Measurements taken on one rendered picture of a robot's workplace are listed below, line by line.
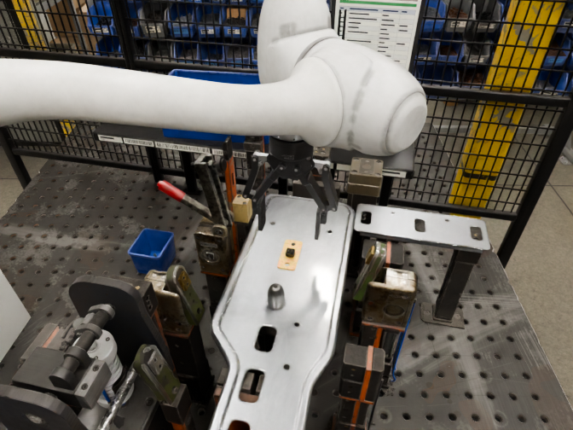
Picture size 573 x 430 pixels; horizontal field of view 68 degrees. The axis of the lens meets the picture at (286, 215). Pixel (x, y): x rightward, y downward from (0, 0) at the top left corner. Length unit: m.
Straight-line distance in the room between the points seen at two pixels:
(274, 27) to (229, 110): 0.18
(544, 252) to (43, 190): 2.40
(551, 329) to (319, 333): 1.66
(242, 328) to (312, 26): 0.50
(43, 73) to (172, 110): 0.13
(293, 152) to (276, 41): 0.18
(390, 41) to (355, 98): 0.74
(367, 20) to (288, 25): 0.62
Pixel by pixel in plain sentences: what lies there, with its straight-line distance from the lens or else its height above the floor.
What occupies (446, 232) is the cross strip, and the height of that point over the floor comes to 1.00.
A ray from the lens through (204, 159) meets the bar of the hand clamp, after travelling 0.80.
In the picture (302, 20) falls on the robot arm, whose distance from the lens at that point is 0.60.
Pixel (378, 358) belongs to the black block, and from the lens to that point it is 0.77.
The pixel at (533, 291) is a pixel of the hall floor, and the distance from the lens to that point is 2.44.
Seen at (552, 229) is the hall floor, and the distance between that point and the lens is 2.86.
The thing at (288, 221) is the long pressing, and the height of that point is 1.00.
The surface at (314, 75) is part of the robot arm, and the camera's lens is 0.49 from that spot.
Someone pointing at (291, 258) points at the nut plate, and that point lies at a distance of 0.88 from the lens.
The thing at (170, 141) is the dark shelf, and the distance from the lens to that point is 1.24.
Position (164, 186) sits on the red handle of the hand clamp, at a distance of 0.87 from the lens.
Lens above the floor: 1.64
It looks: 41 degrees down
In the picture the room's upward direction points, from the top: straight up
